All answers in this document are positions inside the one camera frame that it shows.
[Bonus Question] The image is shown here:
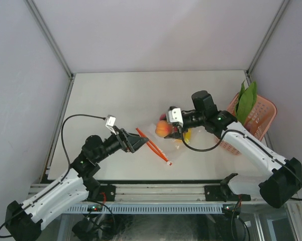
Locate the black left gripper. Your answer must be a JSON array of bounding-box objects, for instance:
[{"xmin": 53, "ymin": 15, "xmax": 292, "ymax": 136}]
[{"xmin": 94, "ymin": 125, "xmax": 148, "ymax": 163}]

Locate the clear zip top bag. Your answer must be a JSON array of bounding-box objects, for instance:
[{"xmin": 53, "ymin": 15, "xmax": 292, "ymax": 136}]
[{"xmin": 136, "ymin": 123, "xmax": 186, "ymax": 166}]

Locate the orange fake peach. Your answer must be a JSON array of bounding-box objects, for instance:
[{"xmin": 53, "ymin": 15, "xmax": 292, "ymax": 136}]
[{"xmin": 155, "ymin": 120, "xmax": 172, "ymax": 138}]

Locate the red fake tomato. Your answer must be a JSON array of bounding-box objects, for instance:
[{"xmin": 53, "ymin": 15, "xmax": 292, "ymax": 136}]
[{"xmin": 159, "ymin": 113, "xmax": 167, "ymax": 121}]

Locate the green fake leafy vegetable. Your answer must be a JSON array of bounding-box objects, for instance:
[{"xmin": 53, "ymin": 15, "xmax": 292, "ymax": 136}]
[{"xmin": 235, "ymin": 81, "xmax": 257, "ymax": 125}]

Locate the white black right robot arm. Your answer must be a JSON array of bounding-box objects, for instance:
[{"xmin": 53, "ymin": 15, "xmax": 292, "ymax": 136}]
[{"xmin": 166, "ymin": 90, "xmax": 302, "ymax": 208}]

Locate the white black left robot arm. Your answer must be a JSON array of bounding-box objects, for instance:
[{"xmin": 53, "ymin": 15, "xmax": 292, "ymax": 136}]
[{"xmin": 5, "ymin": 129, "xmax": 148, "ymax": 240}]

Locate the yellow fake banana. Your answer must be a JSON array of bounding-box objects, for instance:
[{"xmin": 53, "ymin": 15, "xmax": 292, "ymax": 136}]
[{"xmin": 183, "ymin": 130, "xmax": 192, "ymax": 145}]

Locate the pink plastic basket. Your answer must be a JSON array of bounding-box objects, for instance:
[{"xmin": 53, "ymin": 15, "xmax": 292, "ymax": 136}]
[{"xmin": 219, "ymin": 93, "xmax": 277, "ymax": 156}]

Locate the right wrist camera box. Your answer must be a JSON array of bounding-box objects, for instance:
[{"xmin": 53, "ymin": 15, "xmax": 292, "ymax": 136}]
[{"xmin": 166, "ymin": 106, "xmax": 183, "ymax": 127}]

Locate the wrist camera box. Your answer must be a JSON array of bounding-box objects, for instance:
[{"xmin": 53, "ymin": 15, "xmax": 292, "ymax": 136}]
[
  {"xmin": 106, "ymin": 115, "xmax": 117, "ymax": 135},
  {"xmin": 166, "ymin": 106, "xmax": 183, "ymax": 127}
]

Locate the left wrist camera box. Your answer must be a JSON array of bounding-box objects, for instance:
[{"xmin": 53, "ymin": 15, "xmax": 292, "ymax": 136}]
[{"xmin": 106, "ymin": 115, "xmax": 117, "ymax": 135}]

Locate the aluminium mounting rail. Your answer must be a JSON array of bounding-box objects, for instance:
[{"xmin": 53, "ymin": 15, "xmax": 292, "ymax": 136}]
[{"xmin": 27, "ymin": 182, "xmax": 264, "ymax": 203}]

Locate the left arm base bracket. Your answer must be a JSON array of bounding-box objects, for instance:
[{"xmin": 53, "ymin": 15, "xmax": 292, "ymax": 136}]
[{"xmin": 87, "ymin": 184, "xmax": 116, "ymax": 203}]

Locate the perforated cable tray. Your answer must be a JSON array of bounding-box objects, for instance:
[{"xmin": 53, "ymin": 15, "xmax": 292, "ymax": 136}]
[{"xmin": 63, "ymin": 203, "xmax": 224, "ymax": 214}]

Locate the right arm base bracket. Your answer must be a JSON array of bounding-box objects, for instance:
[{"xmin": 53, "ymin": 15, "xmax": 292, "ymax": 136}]
[{"xmin": 204, "ymin": 173, "xmax": 251, "ymax": 202}]

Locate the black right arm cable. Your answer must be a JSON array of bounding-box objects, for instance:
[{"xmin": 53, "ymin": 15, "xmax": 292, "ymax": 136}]
[{"xmin": 177, "ymin": 125, "xmax": 302, "ymax": 201}]

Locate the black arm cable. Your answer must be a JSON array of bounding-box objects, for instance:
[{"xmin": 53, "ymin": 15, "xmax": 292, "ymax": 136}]
[
  {"xmin": 177, "ymin": 125, "xmax": 302, "ymax": 201},
  {"xmin": 0, "ymin": 114, "xmax": 108, "ymax": 238}
]

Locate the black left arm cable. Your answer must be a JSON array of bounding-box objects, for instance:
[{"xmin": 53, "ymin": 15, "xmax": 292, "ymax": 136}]
[{"xmin": 0, "ymin": 114, "xmax": 108, "ymax": 238}]

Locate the aluminium frame post left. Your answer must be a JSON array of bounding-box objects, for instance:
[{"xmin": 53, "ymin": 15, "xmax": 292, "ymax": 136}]
[{"xmin": 24, "ymin": 0, "xmax": 73, "ymax": 80}]

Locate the aluminium frame post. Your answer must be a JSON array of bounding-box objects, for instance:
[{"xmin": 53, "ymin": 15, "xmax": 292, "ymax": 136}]
[
  {"xmin": 24, "ymin": 0, "xmax": 73, "ymax": 80},
  {"xmin": 245, "ymin": 0, "xmax": 291, "ymax": 82}
]

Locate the aluminium frame post right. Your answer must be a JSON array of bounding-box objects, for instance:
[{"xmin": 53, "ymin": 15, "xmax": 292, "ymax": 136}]
[{"xmin": 245, "ymin": 0, "xmax": 291, "ymax": 82}]

